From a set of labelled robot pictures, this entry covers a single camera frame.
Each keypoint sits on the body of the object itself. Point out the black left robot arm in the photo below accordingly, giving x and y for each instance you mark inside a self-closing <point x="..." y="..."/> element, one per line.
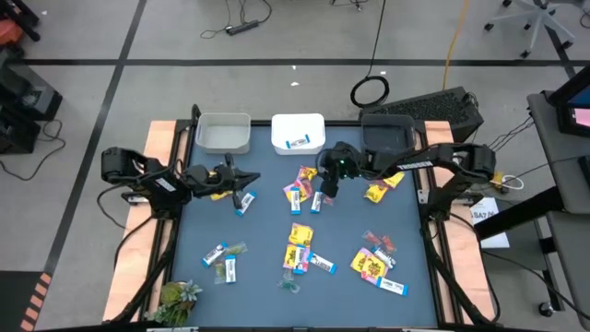
<point x="159" y="184"/>

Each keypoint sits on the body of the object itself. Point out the black monitor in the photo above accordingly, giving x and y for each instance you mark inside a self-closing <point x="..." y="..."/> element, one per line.
<point x="562" y="97"/>

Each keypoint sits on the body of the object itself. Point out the wooden side board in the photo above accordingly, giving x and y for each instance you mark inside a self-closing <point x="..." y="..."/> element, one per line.
<point x="470" y="267"/>
<point x="133" y="258"/>

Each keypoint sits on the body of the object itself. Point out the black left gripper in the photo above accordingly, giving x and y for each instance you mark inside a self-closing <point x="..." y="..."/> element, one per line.
<point x="223" y="179"/>

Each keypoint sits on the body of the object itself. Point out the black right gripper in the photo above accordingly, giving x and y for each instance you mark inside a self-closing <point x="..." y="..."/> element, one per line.
<point x="343" y="166"/>

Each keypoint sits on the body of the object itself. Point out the dark clear plastic bin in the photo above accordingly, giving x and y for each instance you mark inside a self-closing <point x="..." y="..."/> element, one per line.
<point x="387" y="131"/>

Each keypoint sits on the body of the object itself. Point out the green succulent plant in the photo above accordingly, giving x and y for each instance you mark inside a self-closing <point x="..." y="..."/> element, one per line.
<point x="177" y="299"/>

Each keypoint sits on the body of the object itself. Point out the black orange-striped floor mat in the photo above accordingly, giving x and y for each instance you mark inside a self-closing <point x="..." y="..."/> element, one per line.
<point x="14" y="299"/>

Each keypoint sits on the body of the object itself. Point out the grey desk black legs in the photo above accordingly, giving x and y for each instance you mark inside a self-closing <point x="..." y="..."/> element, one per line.
<point x="562" y="170"/>

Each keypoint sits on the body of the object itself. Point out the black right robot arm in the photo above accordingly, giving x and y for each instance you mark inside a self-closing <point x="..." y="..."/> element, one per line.
<point x="415" y="165"/>

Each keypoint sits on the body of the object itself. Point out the red candy clear wrapper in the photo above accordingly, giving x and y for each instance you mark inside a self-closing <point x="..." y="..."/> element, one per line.
<point x="328" y="201"/>
<point x="388" y="243"/>
<point x="374" y="184"/>
<point x="308" y="187"/>
<point x="371" y="238"/>

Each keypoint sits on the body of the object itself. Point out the black caster wheel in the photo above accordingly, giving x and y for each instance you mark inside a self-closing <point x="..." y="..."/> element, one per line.
<point x="546" y="309"/>

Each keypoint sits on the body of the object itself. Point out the grey metal bracket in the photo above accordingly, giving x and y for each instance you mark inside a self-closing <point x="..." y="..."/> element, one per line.
<point x="422" y="196"/>

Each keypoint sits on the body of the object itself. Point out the black perforated computer tower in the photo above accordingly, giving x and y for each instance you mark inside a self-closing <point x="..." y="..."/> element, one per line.
<point x="428" y="108"/>

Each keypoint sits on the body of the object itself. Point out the orange object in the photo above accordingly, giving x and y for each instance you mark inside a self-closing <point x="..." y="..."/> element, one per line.
<point x="9" y="33"/>

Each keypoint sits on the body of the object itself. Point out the white plastic bin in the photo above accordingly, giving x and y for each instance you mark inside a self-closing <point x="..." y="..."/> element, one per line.
<point x="295" y="124"/>

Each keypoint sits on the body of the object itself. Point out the grey office chair base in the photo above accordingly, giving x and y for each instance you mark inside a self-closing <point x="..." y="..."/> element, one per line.
<point x="537" y="14"/>

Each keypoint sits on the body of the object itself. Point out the grey plastic bin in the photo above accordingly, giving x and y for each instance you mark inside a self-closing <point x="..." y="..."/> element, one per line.
<point x="223" y="133"/>

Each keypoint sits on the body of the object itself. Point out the teal candy clear wrapper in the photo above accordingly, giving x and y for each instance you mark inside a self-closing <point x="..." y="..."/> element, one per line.
<point x="289" y="286"/>

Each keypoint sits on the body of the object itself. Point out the black equipment case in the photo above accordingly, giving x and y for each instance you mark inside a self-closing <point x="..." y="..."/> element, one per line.
<point x="32" y="99"/>

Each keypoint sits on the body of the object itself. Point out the white paper sheet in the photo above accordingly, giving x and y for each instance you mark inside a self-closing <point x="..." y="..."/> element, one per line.
<point x="491" y="230"/>

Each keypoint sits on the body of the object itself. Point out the black power strip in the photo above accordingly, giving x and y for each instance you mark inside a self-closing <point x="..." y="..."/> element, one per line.
<point x="242" y="27"/>

